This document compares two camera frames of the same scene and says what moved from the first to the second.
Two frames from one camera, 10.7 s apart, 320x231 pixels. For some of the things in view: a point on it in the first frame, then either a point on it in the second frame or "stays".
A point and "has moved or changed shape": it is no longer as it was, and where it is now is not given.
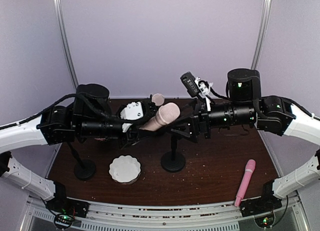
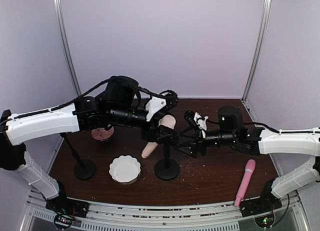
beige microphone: x=166 y=114 has moved or changed shape
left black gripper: x=129 y=135 -> x=152 y=128
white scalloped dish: x=125 y=170 stays
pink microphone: x=250 y=166 stays
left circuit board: x=63 y=220 stays
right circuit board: x=265 y=221 stays
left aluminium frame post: x=57 y=6 stays
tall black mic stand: x=85 y=168 stays
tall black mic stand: x=173 y=161 -> x=167 y=169
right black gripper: x=199 y=122 -> x=198 y=143
